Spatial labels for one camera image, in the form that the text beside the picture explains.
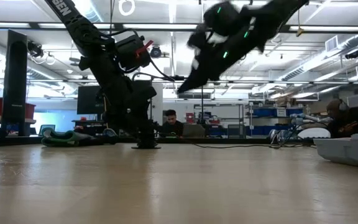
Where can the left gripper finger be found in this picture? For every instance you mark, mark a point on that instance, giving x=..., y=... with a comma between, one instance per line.
x=146, y=137

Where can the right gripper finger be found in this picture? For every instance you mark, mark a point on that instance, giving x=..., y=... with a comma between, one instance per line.
x=191, y=84

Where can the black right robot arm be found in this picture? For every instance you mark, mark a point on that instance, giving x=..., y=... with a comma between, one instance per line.
x=259, y=18

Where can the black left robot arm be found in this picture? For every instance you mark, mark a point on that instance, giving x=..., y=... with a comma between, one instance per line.
x=104, y=62

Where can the person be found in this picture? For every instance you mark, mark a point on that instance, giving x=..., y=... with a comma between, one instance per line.
x=171, y=127
x=350, y=119

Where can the black monitor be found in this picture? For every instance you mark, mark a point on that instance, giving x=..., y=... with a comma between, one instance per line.
x=87, y=99

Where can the grey laptop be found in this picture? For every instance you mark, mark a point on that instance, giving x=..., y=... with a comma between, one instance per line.
x=194, y=131

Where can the blue storage bin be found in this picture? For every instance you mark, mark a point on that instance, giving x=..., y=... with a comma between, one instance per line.
x=264, y=112

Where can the black work glove green cuff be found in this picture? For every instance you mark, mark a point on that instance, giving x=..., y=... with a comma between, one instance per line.
x=57, y=138

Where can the yellow hanging tag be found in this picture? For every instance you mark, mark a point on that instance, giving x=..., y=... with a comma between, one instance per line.
x=300, y=31

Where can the blue grey bundle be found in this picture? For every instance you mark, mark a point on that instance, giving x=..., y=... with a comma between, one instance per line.
x=280, y=136

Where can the red storage bin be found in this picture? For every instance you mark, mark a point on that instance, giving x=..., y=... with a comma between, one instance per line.
x=30, y=110

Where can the white ceiling vent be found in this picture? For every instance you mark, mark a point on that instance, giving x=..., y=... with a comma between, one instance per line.
x=331, y=44

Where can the white round object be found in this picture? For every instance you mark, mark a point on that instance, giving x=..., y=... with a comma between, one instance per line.
x=314, y=133

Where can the black ceiling projector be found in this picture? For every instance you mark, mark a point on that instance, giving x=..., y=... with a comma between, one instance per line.
x=352, y=54

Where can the grey plastic tool case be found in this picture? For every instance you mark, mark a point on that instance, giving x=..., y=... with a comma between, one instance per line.
x=346, y=152

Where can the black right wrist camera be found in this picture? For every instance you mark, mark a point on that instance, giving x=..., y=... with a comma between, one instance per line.
x=202, y=43

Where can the black overhead camera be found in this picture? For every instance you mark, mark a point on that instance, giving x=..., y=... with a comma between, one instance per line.
x=156, y=51

